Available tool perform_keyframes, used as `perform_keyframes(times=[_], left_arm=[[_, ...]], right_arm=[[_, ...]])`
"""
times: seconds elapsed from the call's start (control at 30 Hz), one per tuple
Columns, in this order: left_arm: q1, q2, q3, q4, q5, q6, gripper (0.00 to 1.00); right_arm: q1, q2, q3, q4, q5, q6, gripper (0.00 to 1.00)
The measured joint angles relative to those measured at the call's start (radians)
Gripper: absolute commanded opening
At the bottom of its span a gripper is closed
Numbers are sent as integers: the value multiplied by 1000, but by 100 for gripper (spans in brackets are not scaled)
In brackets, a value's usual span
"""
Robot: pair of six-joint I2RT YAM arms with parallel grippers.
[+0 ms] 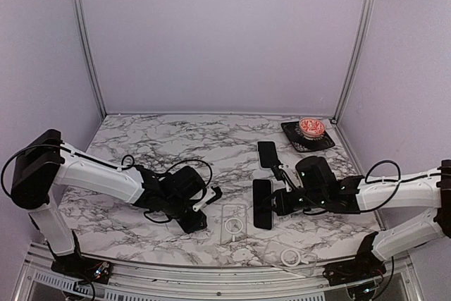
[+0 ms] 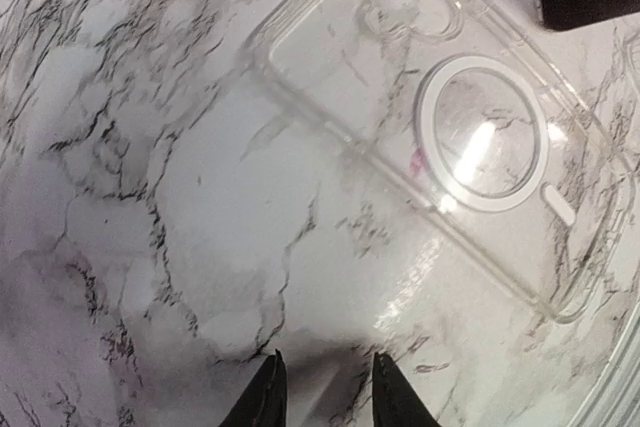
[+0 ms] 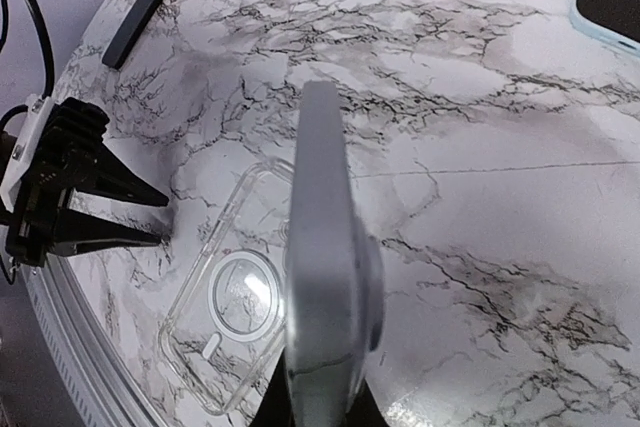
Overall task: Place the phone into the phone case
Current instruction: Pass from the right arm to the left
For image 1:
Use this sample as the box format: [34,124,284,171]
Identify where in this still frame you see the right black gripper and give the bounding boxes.
[262,188,326,216]

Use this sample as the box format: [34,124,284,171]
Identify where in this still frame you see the pink smartphone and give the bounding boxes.
[257,141,280,169]

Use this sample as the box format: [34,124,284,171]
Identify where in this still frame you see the clear magsafe phone case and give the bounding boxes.
[261,240,318,277]

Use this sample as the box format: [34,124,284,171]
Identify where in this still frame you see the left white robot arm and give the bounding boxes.
[4,129,218,276]

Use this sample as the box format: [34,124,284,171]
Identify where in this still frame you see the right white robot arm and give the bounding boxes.
[258,156,450,278]

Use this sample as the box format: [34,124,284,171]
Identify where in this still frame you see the black patterned tray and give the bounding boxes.
[280,121,335,153]

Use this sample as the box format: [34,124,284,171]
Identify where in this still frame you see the red patterned bowl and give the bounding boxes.
[299,118,326,138]

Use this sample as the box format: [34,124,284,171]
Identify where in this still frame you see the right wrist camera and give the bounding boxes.
[271,164,302,192]

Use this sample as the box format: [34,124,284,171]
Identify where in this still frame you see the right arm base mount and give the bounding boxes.
[323,232,387,286]

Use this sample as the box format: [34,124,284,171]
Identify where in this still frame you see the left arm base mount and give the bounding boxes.
[47,231,112,285]

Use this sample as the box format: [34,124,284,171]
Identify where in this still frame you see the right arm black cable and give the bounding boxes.
[302,160,402,216]

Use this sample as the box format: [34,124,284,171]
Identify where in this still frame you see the front aluminium rail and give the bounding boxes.
[13,254,424,301]

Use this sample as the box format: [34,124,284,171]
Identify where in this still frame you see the right aluminium frame post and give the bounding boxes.
[333,0,375,124]

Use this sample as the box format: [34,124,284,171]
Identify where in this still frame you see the aluminium frame post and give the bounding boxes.
[72,0,107,120]
[333,0,375,124]

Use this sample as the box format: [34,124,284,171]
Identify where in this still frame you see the left aluminium frame post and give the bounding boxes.
[72,0,107,120]

